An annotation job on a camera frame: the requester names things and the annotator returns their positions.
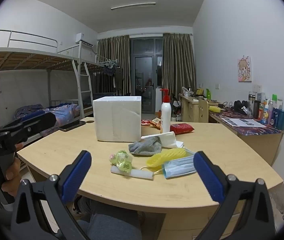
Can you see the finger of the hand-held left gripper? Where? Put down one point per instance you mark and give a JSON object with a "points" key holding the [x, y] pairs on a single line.
{"points": [[41, 123]]}

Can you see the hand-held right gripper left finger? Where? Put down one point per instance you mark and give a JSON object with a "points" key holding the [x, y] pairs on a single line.
{"points": [[78, 175]]}

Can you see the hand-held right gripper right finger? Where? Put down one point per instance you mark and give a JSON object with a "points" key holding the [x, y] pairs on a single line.
{"points": [[207, 175]]}

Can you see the blue face mask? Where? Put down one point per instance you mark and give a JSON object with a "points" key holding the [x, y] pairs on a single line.
{"points": [[179, 167]]}

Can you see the green plastic wrapper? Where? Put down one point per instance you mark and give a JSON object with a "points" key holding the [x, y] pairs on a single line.
{"points": [[122, 161]]}

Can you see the yellow foam fruit net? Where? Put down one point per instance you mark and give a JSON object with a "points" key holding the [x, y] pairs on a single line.
{"points": [[162, 156]]}

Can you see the white foam stick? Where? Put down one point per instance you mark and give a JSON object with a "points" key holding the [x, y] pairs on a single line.
{"points": [[140, 174]]}

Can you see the grey sock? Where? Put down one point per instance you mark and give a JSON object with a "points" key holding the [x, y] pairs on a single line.
{"points": [[145, 147]]}

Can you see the white foam box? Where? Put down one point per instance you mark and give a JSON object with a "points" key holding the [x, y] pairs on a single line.
{"points": [[117, 120]]}

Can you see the person's left hand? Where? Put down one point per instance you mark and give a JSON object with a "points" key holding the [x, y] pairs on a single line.
{"points": [[13, 177]]}

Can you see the blue patterned blanket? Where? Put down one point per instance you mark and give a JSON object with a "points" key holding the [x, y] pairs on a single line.
{"points": [[61, 111]]}

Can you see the black smartphone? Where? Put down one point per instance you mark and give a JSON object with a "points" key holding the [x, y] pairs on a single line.
{"points": [[71, 125]]}

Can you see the person's shoe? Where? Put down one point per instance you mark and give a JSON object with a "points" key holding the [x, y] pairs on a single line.
{"points": [[79, 207]]}

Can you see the red snack packet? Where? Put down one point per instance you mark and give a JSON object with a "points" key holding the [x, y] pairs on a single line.
{"points": [[182, 128]]}

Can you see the person's leg in grey pants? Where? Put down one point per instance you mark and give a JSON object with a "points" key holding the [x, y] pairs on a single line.
{"points": [[111, 222]]}

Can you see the printed paper sheets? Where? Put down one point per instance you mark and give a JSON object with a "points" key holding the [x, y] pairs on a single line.
{"points": [[243, 122]]}

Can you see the wooden chair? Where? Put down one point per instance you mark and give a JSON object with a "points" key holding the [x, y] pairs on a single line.
{"points": [[203, 111]]}

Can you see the desk with patterned cloth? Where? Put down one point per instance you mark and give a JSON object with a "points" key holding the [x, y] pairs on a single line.
{"points": [[262, 142]]}

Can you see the yellow foam net on desk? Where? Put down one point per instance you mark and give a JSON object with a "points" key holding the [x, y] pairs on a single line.
{"points": [[215, 109]]}

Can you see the light wooden desk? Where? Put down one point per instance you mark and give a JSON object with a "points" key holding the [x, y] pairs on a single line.
{"points": [[189, 110]]}

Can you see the white pump bottle red cap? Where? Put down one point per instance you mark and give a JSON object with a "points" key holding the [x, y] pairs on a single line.
{"points": [[166, 116]]}

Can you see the orange snack wrapper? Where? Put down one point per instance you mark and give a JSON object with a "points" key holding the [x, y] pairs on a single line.
{"points": [[156, 123]]}

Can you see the black headphones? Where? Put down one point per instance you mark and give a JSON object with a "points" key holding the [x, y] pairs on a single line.
{"points": [[240, 106]]}

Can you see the red white snack wrapper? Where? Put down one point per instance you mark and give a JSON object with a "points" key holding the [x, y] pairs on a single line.
{"points": [[145, 122]]}

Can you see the yellow box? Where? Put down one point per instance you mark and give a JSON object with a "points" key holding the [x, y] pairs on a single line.
{"points": [[200, 91]]}

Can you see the hanging dark clothes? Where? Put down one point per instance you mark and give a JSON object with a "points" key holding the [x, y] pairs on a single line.
{"points": [[113, 76]]}

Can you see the row of toiletry bottles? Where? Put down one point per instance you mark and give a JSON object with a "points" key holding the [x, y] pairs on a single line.
{"points": [[272, 112]]}

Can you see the brown curtain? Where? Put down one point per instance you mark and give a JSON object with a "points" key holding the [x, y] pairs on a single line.
{"points": [[114, 65], [179, 65]]}

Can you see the white air conditioner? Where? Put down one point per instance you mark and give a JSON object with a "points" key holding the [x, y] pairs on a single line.
{"points": [[84, 39]]}

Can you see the glass balcony door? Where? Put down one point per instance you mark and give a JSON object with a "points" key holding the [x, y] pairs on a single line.
{"points": [[145, 67]]}

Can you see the ceiling tube light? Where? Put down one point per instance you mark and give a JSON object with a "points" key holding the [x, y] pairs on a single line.
{"points": [[133, 6]]}

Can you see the white wall socket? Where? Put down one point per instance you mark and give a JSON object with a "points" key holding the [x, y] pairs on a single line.
{"points": [[259, 88]]}

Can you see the pink cartoon wall poster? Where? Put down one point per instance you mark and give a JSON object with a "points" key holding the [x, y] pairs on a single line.
{"points": [[244, 68]]}

